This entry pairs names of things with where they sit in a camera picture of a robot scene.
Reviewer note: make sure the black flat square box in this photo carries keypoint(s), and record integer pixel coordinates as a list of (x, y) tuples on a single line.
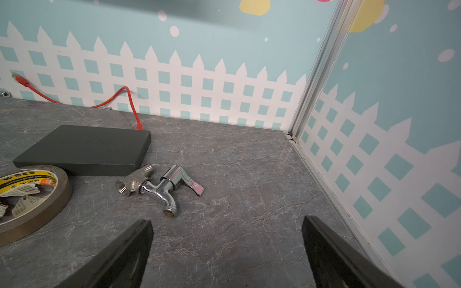
[(89, 151)]

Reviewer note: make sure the brown tape roll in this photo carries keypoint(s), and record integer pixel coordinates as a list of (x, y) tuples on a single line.
[(30, 198)]

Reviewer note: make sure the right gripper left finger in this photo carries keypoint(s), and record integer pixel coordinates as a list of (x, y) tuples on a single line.
[(120, 265)]

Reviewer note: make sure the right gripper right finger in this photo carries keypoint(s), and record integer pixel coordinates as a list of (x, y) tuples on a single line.
[(335, 264)]

